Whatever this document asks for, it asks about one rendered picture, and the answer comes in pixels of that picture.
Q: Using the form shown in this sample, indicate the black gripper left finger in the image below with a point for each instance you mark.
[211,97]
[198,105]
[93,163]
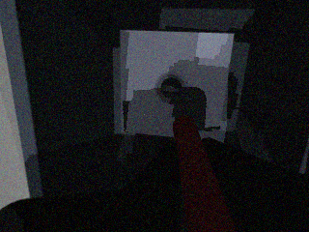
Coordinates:
[151,202]

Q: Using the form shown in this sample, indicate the dark red peg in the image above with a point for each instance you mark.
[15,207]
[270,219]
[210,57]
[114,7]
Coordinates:
[205,206]

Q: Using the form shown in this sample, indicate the grey square plate with hole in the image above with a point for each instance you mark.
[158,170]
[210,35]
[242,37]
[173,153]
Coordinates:
[199,61]

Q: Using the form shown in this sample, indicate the dark blue box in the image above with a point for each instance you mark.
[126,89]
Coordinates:
[64,62]

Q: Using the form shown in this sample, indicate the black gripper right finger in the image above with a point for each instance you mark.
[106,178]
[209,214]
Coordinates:
[260,196]

